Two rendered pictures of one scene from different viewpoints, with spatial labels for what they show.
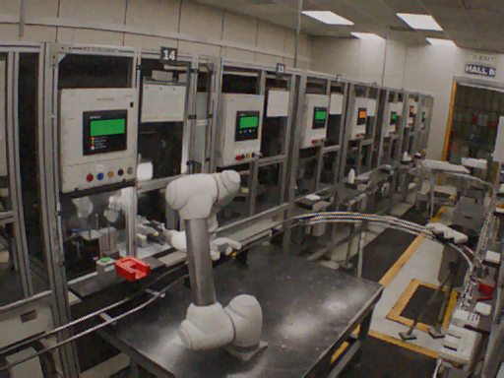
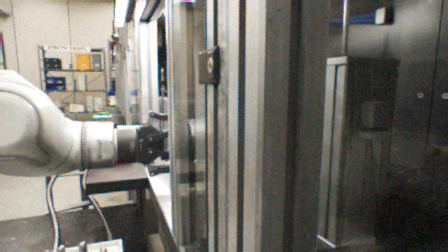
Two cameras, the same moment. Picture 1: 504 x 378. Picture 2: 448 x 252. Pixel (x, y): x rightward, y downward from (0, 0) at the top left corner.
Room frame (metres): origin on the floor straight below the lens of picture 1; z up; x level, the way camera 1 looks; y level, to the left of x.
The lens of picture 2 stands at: (2.56, 0.12, 1.12)
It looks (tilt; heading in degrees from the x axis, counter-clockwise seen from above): 9 degrees down; 125
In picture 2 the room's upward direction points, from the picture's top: straight up
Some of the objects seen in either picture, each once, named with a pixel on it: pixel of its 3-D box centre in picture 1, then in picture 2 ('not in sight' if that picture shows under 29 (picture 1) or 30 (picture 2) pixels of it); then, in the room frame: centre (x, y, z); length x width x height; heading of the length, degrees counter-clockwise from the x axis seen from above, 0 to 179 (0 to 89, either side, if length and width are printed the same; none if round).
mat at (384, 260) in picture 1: (413, 224); not in sight; (5.72, -2.51, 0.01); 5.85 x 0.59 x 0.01; 146
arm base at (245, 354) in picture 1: (245, 340); not in sight; (1.61, -0.01, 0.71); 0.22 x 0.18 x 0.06; 146
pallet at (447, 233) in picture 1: (445, 235); not in sight; (2.96, -1.62, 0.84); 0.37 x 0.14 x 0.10; 24
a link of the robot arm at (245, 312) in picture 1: (243, 319); not in sight; (1.59, 0.01, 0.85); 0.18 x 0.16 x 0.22; 127
